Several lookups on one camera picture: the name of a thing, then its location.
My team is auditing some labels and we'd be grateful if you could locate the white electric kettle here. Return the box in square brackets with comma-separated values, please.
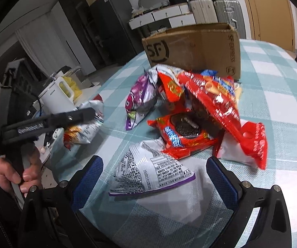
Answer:
[38, 77, 75, 114]

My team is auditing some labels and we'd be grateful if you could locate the white red noodle snack bag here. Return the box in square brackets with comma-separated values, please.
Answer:
[63, 94, 104, 150]

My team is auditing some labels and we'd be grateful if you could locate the black cabinet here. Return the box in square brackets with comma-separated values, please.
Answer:
[59, 0, 143, 70]

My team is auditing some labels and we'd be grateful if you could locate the yellow bag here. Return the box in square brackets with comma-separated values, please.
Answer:
[63, 76, 82, 101]

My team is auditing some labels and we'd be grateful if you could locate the white drawer desk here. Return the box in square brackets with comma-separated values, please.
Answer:
[129, 3, 196, 30]

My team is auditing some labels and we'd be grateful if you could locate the beige cookie pack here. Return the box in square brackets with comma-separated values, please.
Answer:
[234, 82, 243, 105]

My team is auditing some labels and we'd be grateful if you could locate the white red balloon glue bag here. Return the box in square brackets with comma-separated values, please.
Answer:
[212, 119, 268, 170]

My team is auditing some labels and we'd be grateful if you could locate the silver purple-edged snack bag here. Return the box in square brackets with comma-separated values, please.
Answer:
[109, 138, 196, 197]

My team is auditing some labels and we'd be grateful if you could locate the beige suitcase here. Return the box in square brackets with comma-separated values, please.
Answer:
[190, 0, 218, 24]

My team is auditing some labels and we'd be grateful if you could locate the dark red snack bag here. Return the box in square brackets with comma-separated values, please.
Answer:
[178, 71, 241, 140]

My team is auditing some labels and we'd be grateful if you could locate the silver red snack bag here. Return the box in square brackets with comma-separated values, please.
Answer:
[146, 64, 186, 112]

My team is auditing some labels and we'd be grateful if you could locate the brown SF cardboard box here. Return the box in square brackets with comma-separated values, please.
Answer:
[142, 23, 241, 80]

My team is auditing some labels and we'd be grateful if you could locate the purple silver snack bag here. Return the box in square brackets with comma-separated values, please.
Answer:
[125, 69, 158, 131]

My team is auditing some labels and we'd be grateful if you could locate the wooden door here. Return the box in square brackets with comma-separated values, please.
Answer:
[244, 0, 295, 51]

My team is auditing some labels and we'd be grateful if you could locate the blue Oreo pack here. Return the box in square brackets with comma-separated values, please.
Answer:
[200, 69, 235, 97]

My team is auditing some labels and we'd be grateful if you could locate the teal white checkered tablecloth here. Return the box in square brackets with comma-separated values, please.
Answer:
[52, 39, 297, 248]

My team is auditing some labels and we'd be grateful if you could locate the person's left hand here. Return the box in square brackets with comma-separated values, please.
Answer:
[0, 147, 42, 194]

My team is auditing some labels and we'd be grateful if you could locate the silver grey suitcase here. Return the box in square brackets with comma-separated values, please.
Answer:
[214, 0, 247, 39]

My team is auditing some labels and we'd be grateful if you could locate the red orange Oreo pack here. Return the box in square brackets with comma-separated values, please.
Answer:
[147, 111, 218, 160]

